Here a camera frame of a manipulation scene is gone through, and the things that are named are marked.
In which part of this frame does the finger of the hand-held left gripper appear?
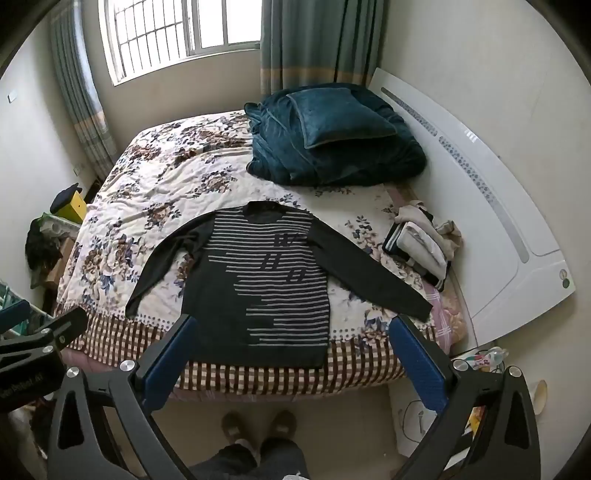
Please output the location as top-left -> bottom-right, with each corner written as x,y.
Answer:
0,307 -> 89,357
0,299 -> 29,328

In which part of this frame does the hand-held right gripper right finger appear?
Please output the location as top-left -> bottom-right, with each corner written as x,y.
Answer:
390,314 -> 541,480

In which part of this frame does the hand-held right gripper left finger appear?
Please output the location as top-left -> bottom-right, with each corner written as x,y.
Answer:
46,314 -> 199,480

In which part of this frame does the black striped sweater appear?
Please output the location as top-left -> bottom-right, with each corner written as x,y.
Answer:
124,200 -> 434,369

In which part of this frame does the green rack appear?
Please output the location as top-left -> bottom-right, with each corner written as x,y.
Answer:
0,276 -> 54,334

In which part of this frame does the dark cloth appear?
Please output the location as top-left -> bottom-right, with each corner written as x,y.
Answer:
25,217 -> 64,280

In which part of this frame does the cardboard box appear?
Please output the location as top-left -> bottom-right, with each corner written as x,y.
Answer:
44,237 -> 75,285

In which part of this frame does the plastic bottle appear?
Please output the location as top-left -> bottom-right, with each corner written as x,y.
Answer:
479,347 -> 509,366

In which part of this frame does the white nightstand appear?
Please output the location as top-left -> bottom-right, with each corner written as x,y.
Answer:
387,353 -> 511,464

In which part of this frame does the person's left slipper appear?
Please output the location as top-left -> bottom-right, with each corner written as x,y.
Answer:
221,412 -> 249,447

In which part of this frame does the person's slipper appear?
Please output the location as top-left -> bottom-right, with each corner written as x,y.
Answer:
221,412 -> 249,447
268,409 -> 297,445

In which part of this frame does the yellow box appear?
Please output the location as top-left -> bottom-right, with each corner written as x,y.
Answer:
62,189 -> 89,225

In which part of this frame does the paper cup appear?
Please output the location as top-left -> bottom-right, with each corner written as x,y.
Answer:
530,379 -> 549,417

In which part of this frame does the beige garment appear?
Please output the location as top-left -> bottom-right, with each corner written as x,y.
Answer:
397,202 -> 463,260

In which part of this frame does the person's right slipper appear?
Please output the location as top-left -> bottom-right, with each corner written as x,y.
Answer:
268,409 -> 297,445

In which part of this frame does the person's right leg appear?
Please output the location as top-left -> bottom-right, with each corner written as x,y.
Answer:
260,438 -> 311,480

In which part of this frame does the floral checked bedspread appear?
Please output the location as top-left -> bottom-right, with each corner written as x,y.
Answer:
53,108 -> 467,398

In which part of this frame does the white headboard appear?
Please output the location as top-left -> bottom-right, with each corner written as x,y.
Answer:
369,67 -> 577,344

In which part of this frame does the grey-green curtain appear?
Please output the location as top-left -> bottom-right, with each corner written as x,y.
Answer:
48,0 -> 117,182
260,0 -> 385,99

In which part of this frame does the teal pillow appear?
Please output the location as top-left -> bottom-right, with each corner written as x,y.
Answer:
285,89 -> 399,149

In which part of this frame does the barred window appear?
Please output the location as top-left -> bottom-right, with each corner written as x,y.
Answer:
99,0 -> 262,85

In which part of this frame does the black cable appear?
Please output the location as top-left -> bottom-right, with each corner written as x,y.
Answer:
401,400 -> 440,440

